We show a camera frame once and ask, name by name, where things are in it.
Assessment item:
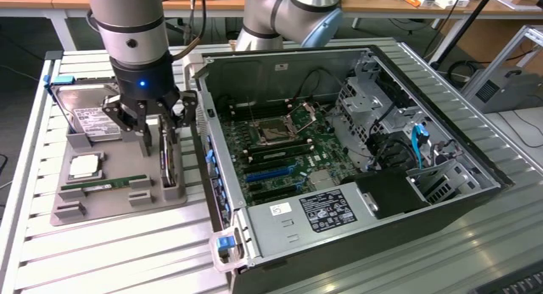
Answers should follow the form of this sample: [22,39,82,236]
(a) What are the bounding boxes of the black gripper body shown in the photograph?
[110,57,182,123]

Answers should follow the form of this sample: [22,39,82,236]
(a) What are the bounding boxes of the graphics card with metal bracket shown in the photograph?
[157,114,182,188]

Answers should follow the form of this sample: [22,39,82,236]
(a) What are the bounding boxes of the silver hard disk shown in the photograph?
[54,83,124,142]

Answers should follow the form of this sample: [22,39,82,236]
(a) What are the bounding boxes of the thin locking lever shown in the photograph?
[247,95,259,129]

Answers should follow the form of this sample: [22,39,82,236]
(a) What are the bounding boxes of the blue disk caddy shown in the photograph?
[41,74,122,129]

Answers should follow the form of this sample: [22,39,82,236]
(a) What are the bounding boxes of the grey parts rack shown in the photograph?
[49,95,189,227]

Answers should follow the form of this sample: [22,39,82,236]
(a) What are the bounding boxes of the silver CPU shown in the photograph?
[69,154,102,179]

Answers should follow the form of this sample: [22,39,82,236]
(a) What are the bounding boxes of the black RAM slot bank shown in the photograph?
[245,139,313,163]
[228,101,293,122]

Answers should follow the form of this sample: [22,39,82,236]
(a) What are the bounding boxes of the green RAM stick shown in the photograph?
[60,174,149,192]

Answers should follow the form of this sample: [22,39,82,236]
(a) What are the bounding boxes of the blue expansion slot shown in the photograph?
[244,166,292,183]

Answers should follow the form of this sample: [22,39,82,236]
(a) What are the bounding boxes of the black expansion slot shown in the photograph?
[249,184,297,202]

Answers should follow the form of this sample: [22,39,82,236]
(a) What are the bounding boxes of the green motherboard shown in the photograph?
[217,98,361,206]

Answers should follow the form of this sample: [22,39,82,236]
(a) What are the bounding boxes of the wooden desk with white legs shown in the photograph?
[0,0,247,52]

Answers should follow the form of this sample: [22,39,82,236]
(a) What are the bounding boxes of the silver chipset heat sink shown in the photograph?
[308,171,336,192]

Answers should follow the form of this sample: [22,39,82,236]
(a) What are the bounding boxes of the silver drive cage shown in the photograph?
[332,57,429,172]

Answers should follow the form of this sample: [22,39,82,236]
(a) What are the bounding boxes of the blue case latch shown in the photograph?
[214,236,235,253]

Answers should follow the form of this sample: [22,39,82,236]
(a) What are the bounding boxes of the grey power supply unit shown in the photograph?
[244,182,383,260]

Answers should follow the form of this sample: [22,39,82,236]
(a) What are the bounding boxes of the wooden desk with clutter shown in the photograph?
[341,0,543,61]

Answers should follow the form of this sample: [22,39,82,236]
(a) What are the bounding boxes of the silver disk bay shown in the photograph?
[404,160,497,206]

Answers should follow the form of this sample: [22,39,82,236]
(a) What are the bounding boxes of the black open PC case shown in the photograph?
[181,44,516,294]

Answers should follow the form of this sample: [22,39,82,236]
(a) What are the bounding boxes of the black tripod pole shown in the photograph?
[428,0,501,72]

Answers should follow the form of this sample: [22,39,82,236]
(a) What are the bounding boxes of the white small box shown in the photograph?
[436,0,469,10]

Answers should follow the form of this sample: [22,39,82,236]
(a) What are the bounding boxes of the grey tower computer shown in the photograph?
[460,64,543,114]

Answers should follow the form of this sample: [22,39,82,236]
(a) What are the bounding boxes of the black camera cable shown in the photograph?
[170,0,209,60]

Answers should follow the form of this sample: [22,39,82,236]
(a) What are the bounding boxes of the CPU socket with metal frame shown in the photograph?
[285,101,319,132]

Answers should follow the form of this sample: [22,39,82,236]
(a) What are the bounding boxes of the blue flat wire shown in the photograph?
[409,123,429,171]

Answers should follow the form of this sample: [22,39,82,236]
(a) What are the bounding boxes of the coiled black floor cable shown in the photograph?
[447,60,480,83]

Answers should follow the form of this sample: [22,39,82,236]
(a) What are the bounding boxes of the aluminium profile frame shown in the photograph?
[460,24,543,94]

